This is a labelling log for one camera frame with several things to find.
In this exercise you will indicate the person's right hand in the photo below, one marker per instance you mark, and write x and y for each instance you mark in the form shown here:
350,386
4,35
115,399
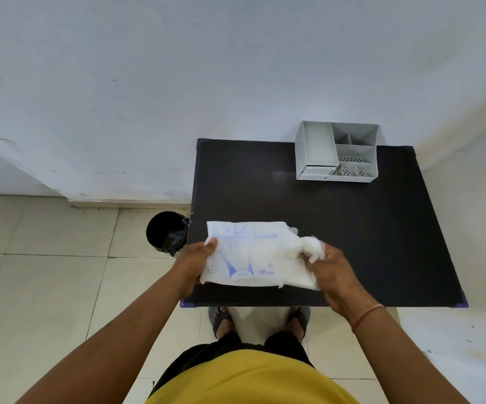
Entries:
335,273

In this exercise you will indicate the person's left hand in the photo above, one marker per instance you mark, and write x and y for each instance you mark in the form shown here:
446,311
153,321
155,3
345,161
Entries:
191,260

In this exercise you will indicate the person's left thumb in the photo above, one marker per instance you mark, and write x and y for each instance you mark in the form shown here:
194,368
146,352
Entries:
211,244

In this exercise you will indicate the person's right thumb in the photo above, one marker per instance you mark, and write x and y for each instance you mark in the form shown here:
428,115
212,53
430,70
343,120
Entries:
312,257

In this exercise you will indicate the white printed plastic bag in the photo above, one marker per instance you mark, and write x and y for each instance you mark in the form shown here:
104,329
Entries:
260,254

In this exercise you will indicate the person's right forearm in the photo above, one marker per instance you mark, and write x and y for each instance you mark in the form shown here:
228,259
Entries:
398,353

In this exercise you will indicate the person's left forearm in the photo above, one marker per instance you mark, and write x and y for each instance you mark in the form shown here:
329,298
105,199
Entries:
100,353

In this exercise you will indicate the black square table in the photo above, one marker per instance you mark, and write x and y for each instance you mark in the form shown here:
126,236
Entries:
323,227

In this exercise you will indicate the black waste bin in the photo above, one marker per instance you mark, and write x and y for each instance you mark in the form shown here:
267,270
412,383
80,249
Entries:
166,232

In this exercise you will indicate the grey sandal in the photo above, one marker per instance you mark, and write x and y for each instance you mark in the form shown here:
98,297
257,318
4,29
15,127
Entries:
221,320
298,320

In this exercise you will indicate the orange thread wristband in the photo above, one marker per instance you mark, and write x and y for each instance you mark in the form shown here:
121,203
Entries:
365,316

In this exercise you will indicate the black shorts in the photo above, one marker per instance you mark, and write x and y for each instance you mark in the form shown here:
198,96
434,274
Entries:
243,344

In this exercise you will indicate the grey compartment organizer box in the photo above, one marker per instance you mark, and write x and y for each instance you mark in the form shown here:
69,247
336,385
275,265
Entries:
336,152

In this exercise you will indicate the yellow shirt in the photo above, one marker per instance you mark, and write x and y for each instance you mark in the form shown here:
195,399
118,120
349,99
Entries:
247,380

